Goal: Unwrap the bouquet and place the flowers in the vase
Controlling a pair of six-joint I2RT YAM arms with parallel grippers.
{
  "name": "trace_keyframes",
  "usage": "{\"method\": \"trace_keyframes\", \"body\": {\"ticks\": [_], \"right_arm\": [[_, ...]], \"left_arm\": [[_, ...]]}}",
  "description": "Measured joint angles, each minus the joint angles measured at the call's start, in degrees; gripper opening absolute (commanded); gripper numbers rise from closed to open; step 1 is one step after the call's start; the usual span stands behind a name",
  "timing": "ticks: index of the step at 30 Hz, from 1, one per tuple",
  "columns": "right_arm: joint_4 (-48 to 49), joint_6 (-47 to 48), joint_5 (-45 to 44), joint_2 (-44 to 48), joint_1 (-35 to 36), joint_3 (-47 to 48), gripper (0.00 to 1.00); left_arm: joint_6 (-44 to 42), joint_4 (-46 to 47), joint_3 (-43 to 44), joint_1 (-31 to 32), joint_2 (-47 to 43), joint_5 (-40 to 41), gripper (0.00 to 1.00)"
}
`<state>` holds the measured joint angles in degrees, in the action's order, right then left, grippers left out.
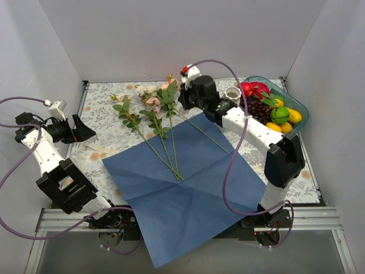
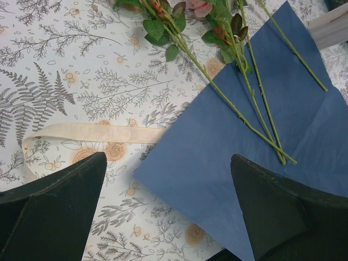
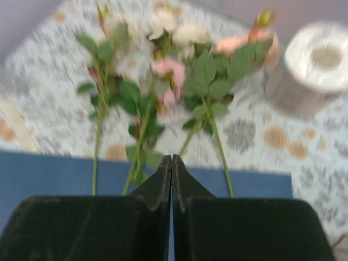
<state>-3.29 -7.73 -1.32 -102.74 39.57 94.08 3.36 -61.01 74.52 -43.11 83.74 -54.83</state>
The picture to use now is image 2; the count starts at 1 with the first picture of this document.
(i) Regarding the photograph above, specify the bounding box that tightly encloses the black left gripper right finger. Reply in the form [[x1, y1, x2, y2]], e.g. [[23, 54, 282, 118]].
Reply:
[[231, 154, 347, 260]]

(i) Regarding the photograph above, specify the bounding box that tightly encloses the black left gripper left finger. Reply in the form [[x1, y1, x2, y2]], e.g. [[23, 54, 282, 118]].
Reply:
[[1, 152, 107, 260]]

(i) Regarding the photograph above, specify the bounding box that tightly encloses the beige ribbon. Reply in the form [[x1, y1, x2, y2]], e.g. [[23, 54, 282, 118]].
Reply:
[[21, 122, 167, 185]]

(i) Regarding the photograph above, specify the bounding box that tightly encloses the blue wrapping paper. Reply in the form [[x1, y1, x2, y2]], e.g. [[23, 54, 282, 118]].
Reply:
[[134, 3, 347, 260]]

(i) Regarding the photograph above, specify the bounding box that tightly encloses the white rose flower stem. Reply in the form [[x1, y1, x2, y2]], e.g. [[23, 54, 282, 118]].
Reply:
[[259, 1, 328, 92]]

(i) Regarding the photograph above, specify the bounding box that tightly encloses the white ribbed ceramic vase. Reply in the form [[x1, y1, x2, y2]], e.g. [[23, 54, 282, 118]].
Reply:
[[308, 3, 348, 50]]

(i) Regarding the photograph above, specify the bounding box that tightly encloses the floral patterned tablecloth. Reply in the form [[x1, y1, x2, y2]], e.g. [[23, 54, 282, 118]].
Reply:
[[1, 1, 347, 260]]

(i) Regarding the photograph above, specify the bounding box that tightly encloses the pink bud flower stem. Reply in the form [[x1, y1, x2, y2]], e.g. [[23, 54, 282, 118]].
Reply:
[[187, 0, 287, 165]]

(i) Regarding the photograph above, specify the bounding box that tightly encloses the peach rose flower stem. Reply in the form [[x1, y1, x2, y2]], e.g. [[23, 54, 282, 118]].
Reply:
[[236, 0, 283, 156]]

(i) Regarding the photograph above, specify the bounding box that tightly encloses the pink rose flower stem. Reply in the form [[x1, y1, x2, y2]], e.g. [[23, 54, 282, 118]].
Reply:
[[112, 1, 297, 164]]

